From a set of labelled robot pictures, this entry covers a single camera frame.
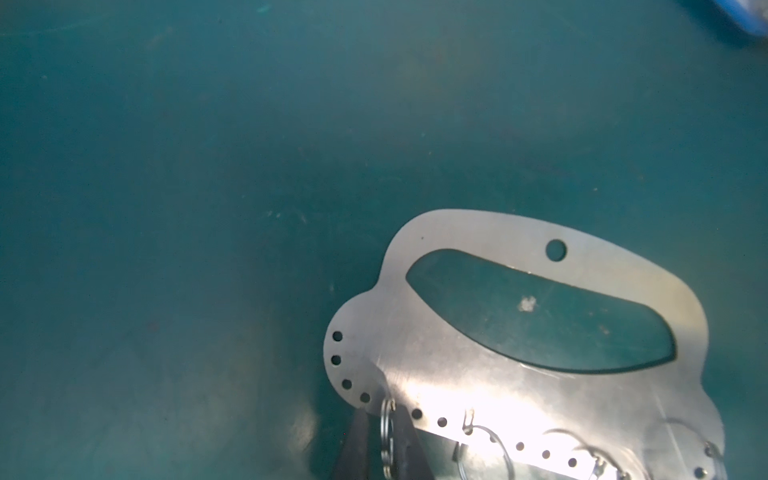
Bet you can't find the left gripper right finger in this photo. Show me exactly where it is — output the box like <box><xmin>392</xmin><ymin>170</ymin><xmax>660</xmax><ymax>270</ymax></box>
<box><xmin>392</xmin><ymin>404</ymin><xmax>435</xmax><ymax>480</ymax></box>

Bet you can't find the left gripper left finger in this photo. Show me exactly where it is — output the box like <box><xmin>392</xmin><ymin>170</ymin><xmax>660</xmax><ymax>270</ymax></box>
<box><xmin>331</xmin><ymin>408</ymin><xmax>370</xmax><ymax>480</ymax></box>

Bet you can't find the metal keyring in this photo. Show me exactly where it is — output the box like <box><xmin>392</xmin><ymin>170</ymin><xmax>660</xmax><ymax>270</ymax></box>
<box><xmin>379</xmin><ymin>397</ymin><xmax>396</xmax><ymax>480</ymax></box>

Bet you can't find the metal key holder plate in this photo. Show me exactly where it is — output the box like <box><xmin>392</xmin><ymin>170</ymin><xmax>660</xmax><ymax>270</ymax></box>
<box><xmin>323</xmin><ymin>209</ymin><xmax>726</xmax><ymax>479</ymax></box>

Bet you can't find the silver key blue head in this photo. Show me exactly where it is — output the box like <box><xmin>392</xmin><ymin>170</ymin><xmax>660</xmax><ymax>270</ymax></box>
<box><xmin>715</xmin><ymin>0</ymin><xmax>767</xmax><ymax>38</ymax></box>

